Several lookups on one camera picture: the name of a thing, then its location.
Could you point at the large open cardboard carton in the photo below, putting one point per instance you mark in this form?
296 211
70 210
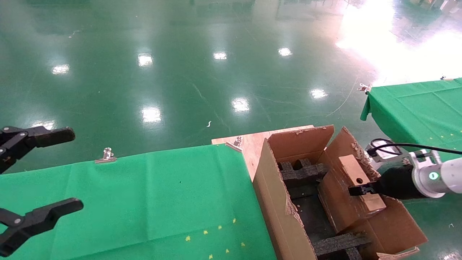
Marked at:
274 202

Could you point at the small brown cardboard box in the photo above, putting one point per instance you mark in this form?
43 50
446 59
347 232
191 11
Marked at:
355 169

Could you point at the large green table cloth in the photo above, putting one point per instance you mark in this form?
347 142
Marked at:
126 195

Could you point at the green cloth on side table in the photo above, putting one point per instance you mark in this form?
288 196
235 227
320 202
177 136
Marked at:
415 108

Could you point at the black foam insert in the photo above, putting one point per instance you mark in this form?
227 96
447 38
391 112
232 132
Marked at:
301 173
335 247

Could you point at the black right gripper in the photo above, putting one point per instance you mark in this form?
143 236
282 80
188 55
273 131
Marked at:
397 182

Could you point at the silver metal binder clip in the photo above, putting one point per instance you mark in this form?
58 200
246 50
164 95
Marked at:
105 156
365 87
236 142
444 78

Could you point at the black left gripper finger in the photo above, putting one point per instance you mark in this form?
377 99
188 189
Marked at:
39 218
47 136

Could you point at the grey camera mounting bracket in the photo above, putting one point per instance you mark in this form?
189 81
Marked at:
426 156

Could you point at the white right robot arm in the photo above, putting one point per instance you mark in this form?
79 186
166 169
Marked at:
444 177

